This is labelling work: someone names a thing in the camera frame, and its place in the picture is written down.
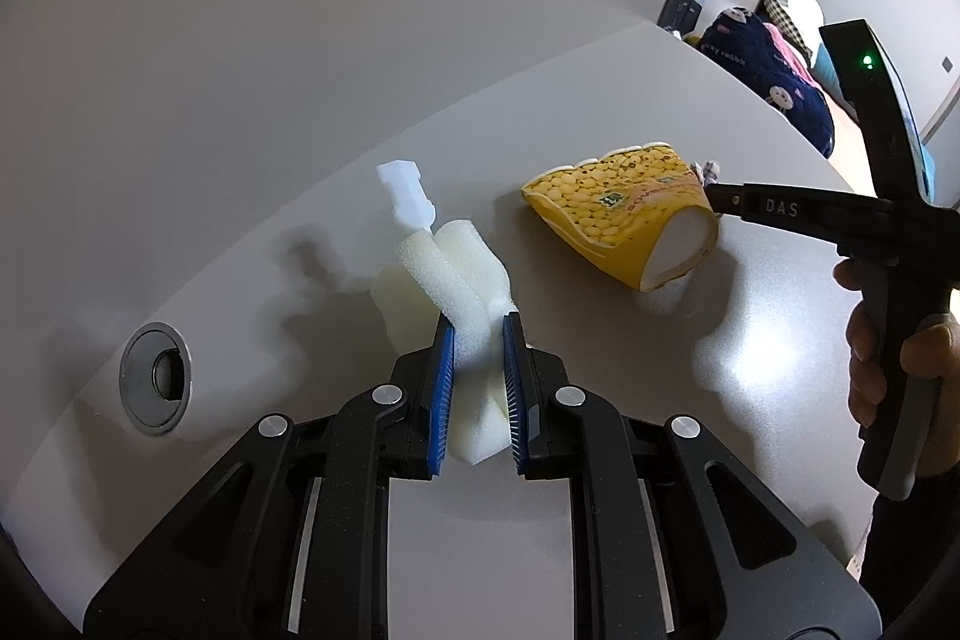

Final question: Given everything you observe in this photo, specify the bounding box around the white foam packing bundle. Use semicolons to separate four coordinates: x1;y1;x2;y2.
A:
371;160;526;465

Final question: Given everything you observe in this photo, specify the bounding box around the round metal cable grommet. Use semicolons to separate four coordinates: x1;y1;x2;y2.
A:
120;322;193;437

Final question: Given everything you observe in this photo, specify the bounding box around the navy printed fleece blanket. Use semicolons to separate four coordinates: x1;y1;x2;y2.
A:
701;7;836;159

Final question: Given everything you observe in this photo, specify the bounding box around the black rectangular case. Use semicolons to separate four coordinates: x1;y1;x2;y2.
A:
656;0;709;35

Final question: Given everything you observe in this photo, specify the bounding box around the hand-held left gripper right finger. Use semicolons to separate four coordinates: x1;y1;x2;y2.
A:
501;311;878;640

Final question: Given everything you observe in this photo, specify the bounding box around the person's right hand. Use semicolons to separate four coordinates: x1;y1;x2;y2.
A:
834;256;960;482

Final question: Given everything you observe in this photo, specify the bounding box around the pink blanket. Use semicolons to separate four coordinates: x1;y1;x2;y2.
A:
761;23;819;90

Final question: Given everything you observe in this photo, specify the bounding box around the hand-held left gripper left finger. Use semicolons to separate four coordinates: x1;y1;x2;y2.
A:
82;317;458;640

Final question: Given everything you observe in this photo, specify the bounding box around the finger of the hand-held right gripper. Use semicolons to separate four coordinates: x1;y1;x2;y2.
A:
705;180;894;246

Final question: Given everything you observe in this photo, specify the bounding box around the person's right forearm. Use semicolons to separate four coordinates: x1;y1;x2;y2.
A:
859;475;955;620

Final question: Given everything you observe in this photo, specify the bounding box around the yellow corn snack bag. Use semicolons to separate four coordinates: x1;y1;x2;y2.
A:
521;140;721;294

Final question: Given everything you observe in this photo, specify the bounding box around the patterned checkered pillow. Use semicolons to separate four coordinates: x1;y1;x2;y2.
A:
763;0;827;60

